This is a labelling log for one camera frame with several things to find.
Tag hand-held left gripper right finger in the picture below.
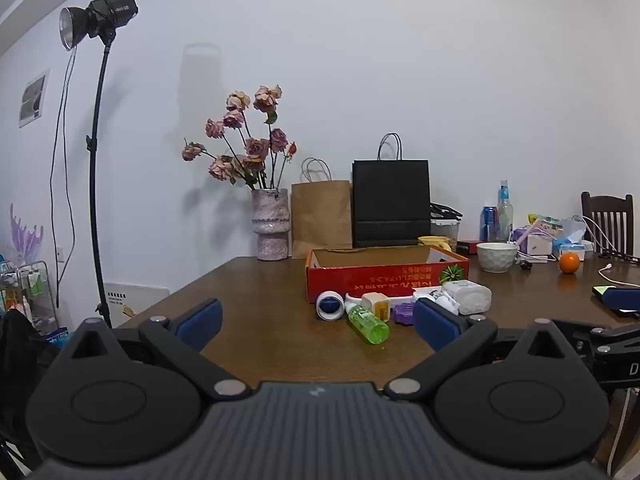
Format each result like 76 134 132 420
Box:
382 297 593 403

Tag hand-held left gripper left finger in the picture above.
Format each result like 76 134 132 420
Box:
57 297 253 403

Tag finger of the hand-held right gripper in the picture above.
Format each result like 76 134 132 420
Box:
601 287 640 320

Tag white plastic bottle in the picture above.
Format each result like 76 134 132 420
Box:
441 280 493 317

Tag white yellow charger cube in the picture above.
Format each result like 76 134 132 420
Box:
361 292 391 322

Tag green spray bottle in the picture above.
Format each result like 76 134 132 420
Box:
345 294 390 346

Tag red cardboard box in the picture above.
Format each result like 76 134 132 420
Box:
306 245 471 305

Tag white tape roll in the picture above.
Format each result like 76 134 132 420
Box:
315 290 346 322

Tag white flat printed item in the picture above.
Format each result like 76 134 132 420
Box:
412 287 459 316

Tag light blue tissue pack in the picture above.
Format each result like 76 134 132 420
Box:
552 217 594 259

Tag dark wooden chair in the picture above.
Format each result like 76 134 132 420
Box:
581 191 635 256

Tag white dimpled bowl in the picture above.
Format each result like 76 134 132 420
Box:
476 242 519 274

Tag clear container with black lid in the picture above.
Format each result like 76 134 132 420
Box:
430 202 463 253

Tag white box with pink stick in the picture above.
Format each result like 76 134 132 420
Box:
514 220 556 259

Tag blue drink can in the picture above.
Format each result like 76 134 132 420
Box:
480 205 500 243

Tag speckled pink vase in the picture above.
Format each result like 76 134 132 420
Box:
251 188 291 261

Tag clear glass bottle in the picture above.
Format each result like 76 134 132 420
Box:
496 180 515 243

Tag black paper bag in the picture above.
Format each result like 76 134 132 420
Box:
351 133 432 249

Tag brown paper bag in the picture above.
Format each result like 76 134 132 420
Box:
291 158 353 260

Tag metal storage rack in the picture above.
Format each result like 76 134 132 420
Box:
0 260 57 343

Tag dried pink roses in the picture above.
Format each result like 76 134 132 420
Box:
181 85 298 192

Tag black cloth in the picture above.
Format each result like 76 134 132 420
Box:
0 310 63 480

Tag black studio light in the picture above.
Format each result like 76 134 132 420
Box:
59 0 140 52

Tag white charging cable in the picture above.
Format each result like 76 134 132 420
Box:
597 261 640 288

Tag white hanging cable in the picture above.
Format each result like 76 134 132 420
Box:
606 389 634 477

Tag purple wall decoration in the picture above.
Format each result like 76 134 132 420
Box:
9 203 45 267

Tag black light cable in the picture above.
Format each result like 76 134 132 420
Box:
49 47 77 308

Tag wall poster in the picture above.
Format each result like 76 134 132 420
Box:
18 69 51 128

